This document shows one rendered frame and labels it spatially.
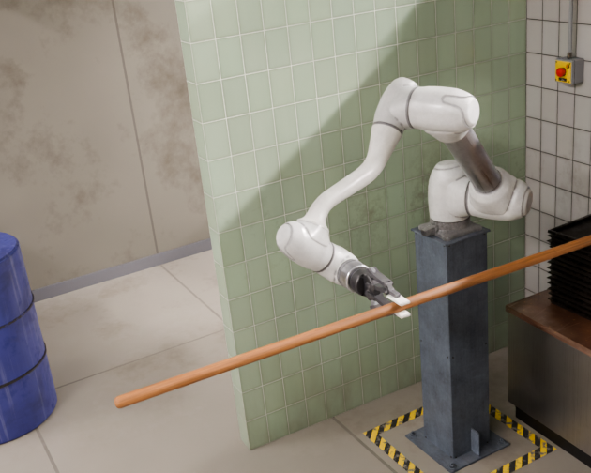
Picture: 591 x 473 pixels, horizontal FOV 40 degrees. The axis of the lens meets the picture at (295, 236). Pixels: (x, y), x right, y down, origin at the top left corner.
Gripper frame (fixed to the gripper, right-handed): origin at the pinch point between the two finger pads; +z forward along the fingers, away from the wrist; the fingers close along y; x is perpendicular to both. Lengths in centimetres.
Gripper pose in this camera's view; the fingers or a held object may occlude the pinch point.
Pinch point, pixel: (399, 305)
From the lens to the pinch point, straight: 226.7
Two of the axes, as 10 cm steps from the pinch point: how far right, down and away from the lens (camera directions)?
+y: 1.0, 9.2, 3.8
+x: -8.9, 2.6, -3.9
